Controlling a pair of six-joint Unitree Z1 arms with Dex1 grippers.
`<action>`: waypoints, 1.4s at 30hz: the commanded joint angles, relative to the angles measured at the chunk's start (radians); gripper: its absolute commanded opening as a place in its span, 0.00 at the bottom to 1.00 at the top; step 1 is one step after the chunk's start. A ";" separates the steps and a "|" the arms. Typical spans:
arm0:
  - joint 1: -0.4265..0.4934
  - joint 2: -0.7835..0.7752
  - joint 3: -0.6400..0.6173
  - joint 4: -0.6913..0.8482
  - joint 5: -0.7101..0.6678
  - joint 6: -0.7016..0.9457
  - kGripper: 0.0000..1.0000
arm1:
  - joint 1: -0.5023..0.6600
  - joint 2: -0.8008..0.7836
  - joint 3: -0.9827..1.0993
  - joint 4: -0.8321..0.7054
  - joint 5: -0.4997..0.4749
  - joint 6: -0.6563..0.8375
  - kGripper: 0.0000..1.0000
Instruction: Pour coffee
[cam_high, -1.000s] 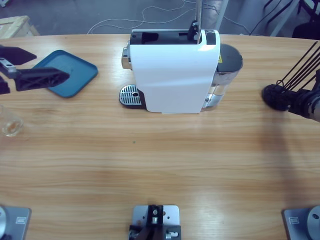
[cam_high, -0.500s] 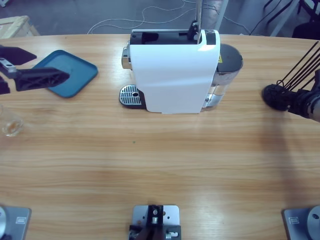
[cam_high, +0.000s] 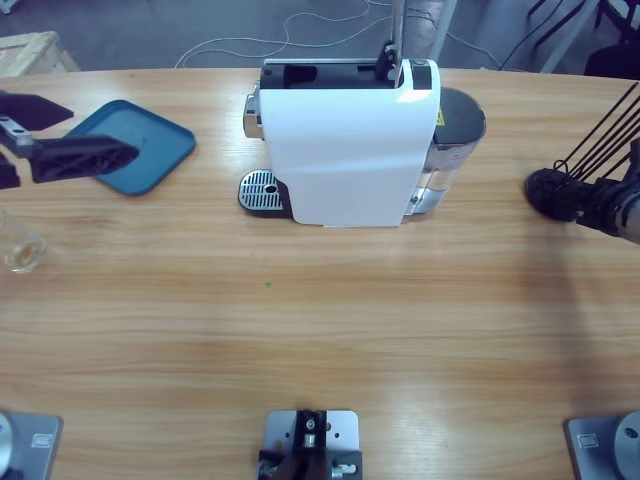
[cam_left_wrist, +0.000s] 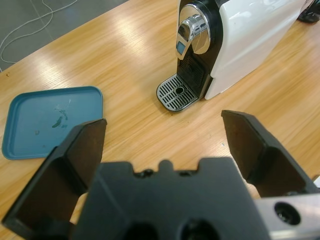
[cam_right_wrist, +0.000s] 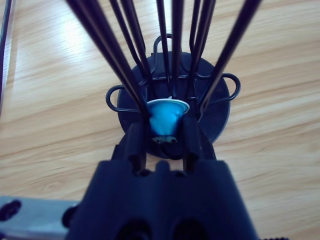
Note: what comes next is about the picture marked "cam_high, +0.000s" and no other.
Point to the arm grey base plate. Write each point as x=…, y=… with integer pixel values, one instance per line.
x=30, y=445
x=605, y=445

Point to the silver coffee machine lever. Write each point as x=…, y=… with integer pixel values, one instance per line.
x=397, y=30

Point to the grey mount plate dark post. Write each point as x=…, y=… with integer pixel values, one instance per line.
x=310, y=435

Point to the light wooden crate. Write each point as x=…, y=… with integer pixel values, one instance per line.
x=30, y=52

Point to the black drip tray metal grate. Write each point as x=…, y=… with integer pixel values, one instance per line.
x=257, y=192

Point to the white capsule coffee machine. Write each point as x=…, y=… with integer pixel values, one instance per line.
x=340, y=150

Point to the black office chair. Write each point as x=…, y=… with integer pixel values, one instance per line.
x=615, y=62

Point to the black capsule holder with rods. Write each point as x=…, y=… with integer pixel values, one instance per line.
x=542, y=192

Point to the white metal table leg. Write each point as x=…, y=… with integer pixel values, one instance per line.
x=445, y=35
x=570, y=35

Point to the teal square plastic tray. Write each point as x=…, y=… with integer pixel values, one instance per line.
x=160, y=135

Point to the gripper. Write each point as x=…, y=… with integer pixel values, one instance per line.
x=15, y=145
x=600, y=205

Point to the clear drinking glass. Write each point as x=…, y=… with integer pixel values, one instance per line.
x=22, y=250

